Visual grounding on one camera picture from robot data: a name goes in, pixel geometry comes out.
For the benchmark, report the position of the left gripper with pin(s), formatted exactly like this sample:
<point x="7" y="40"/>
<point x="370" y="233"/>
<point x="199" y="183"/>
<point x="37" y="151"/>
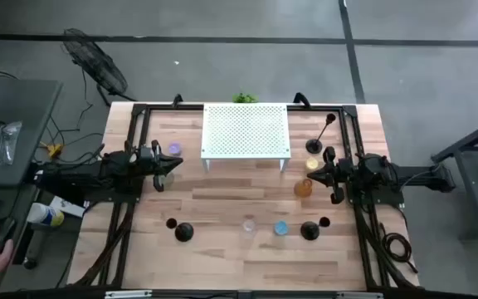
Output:
<point x="149" y="162"/>

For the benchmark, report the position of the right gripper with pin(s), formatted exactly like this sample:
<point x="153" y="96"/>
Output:
<point x="340" y="174"/>

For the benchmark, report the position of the yellow candle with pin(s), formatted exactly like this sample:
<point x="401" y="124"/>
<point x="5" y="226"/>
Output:
<point x="311" y="163"/>

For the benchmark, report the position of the purple candle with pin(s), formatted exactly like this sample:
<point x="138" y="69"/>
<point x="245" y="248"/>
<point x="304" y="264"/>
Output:
<point x="175" y="148"/>

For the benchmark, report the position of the amber glass candle holder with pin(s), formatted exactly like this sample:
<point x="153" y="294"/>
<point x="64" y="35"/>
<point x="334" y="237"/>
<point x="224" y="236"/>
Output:
<point x="303" y="189"/>

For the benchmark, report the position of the black metal candlestick holder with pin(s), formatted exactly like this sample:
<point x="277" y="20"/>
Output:
<point x="309" y="231"/>
<point x="314" y="146"/>
<point x="184" y="232"/>

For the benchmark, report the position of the blue candle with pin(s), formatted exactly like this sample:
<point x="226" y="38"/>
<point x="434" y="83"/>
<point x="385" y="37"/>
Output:
<point x="281" y="228"/>

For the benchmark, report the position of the clear ribbed glass candle holder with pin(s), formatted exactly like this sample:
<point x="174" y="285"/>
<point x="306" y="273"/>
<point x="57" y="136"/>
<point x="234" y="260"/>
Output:
<point x="248" y="226"/>

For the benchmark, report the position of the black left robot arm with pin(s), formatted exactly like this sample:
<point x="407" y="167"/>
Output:
<point x="114" y="166"/>

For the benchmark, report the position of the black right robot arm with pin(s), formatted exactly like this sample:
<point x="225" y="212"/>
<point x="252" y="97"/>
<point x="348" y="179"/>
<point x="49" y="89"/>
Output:
<point x="413" y="176"/>

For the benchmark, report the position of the black table clamp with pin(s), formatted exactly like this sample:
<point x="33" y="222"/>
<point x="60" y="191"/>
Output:
<point x="177" y="100"/>
<point x="301" y="99"/>

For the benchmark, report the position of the white perforated metal shelf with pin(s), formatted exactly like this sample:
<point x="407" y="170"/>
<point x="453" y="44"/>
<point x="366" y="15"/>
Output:
<point x="245" y="130"/>

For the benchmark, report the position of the green potted plant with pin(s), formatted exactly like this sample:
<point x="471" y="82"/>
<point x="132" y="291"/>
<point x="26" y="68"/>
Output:
<point x="245" y="98"/>

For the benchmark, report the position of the white paper sheet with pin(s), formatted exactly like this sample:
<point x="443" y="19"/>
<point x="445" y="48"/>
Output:
<point x="69" y="207"/>

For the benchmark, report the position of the black floor fan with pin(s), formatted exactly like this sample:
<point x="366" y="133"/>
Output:
<point x="98" y="66"/>

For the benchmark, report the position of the white and yellow wipes canister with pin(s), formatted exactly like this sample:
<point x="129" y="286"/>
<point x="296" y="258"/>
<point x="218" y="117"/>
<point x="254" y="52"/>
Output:
<point x="44" y="214"/>

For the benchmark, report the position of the grey metal table stand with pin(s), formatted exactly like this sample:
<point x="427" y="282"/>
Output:
<point x="473" y="187"/>

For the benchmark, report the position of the grey desk leg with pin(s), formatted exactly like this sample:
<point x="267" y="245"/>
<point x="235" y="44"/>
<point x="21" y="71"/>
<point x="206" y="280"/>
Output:
<point x="35" y="249"/>

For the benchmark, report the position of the grey desk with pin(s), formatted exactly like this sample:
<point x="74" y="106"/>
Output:
<point x="15" y="104"/>

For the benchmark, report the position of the clear plastic bag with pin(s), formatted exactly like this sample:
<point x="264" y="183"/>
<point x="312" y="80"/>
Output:
<point x="4" y="143"/>

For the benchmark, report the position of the black computer mouse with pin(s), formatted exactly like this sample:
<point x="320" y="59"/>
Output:
<point x="6" y="230"/>

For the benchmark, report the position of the black aluminium table frame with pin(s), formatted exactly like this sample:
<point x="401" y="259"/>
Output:
<point x="164" y="107"/>

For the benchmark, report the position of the silver metal bracket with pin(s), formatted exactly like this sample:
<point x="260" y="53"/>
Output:
<point x="129" y="294"/>
<point x="360" y="295"/>

